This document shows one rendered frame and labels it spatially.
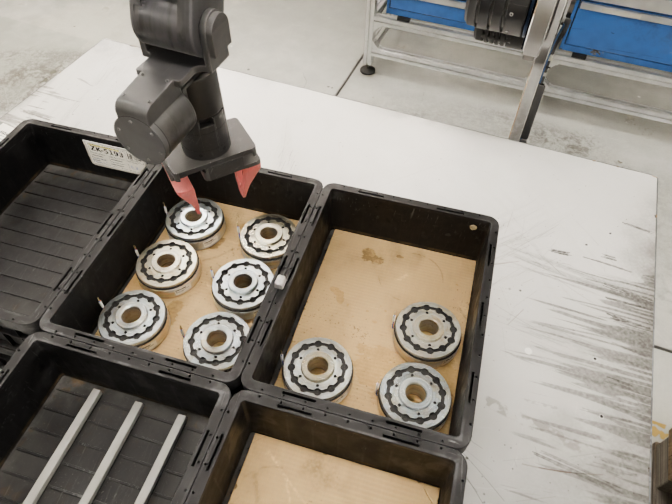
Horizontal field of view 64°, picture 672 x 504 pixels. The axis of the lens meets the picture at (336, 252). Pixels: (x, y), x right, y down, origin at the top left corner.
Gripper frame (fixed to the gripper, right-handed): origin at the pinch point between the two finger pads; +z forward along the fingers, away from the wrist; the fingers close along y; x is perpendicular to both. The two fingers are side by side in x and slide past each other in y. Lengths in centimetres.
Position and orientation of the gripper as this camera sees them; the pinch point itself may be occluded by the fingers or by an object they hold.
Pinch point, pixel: (219, 198)
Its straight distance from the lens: 73.5
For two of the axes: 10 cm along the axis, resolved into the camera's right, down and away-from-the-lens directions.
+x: -4.8, -6.9, 5.5
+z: 0.0, 6.2, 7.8
